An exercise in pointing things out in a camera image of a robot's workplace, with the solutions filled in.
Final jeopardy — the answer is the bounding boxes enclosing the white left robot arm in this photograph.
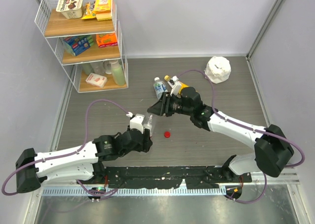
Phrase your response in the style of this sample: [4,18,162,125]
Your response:
[15,128,153,193]

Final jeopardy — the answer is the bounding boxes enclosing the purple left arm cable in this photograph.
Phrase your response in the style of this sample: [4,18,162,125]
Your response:
[1,98,131,196]

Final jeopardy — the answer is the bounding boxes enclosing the yellow snack bag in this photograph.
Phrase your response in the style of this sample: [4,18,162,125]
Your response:
[81,1,96,20]

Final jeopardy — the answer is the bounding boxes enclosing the clear bottles on bottom shelf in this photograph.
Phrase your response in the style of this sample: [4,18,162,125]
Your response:
[81,61,112,75]

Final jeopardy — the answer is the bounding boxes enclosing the white pink tissue pack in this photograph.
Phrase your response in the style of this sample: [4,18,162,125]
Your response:
[85,73,108,88]

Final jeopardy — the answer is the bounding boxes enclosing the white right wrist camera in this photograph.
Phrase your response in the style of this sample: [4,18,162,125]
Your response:
[167,76,182,96]

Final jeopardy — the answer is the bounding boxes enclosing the white yogurt tub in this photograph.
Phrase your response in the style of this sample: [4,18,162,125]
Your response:
[56,0,83,19]

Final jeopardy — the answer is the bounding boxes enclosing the red bottle cap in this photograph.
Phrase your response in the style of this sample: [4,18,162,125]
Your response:
[164,131,171,138]

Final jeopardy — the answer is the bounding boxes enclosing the clear bottle blue white label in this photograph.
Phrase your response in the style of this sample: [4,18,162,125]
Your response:
[154,77,168,99]

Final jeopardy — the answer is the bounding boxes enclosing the yellow orange cracker box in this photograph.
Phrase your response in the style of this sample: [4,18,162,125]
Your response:
[94,0,112,21]

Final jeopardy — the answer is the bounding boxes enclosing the green drink bottle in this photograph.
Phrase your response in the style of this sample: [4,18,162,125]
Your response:
[109,60,126,86]

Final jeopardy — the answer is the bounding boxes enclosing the orange snack box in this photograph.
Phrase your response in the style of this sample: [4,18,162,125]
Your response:
[95,33,118,48]

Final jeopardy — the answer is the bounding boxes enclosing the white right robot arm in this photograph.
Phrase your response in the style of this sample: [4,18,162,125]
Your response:
[147,87,294,182]

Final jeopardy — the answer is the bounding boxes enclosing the white wire shelf rack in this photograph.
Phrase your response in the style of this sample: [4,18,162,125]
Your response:
[35,0,128,93]

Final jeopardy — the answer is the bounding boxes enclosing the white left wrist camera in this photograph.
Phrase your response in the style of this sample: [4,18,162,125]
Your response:
[126,112,145,133]

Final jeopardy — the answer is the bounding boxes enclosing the clear bottle red label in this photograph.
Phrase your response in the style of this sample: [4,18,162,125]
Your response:
[143,112,157,137]

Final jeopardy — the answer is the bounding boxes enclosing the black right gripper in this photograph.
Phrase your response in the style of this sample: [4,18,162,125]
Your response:
[149,91,193,116]

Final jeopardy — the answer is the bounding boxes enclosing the blue green box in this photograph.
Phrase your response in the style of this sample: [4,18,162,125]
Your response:
[63,35,94,57]

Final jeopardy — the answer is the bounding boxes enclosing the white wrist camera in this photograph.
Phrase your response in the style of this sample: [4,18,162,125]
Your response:
[167,76,182,96]
[126,112,145,133]

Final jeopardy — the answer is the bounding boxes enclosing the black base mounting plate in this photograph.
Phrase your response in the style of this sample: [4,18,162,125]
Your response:
[101,165,252,190]

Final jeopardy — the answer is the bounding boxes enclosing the white slotted cable duct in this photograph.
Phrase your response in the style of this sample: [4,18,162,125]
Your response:
[42,186,226,196]

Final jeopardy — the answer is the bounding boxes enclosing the yellow juice bottle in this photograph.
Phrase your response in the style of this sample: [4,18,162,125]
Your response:
[164,75,189,96]

